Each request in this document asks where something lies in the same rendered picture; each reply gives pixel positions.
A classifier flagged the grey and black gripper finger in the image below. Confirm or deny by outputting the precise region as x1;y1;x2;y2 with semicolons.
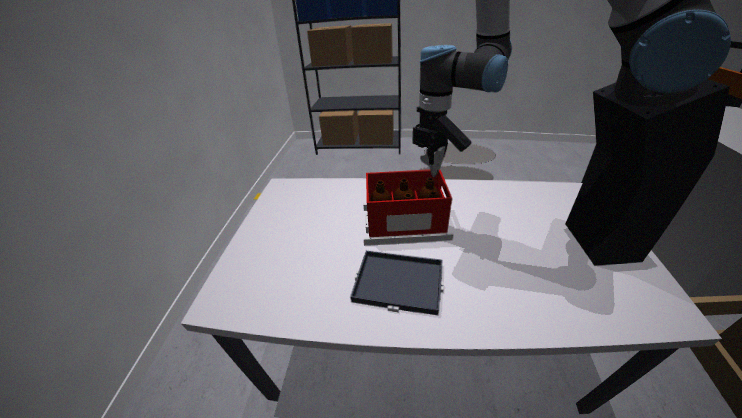
436;140;448;173
420;140;438;177

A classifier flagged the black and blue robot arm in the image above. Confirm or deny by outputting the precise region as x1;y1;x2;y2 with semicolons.
419;0;731;152

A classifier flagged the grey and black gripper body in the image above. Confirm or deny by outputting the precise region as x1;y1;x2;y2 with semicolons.
413;107;448;151

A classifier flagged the dark red plastic crate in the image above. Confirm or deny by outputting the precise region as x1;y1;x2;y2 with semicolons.
366;170;451;237

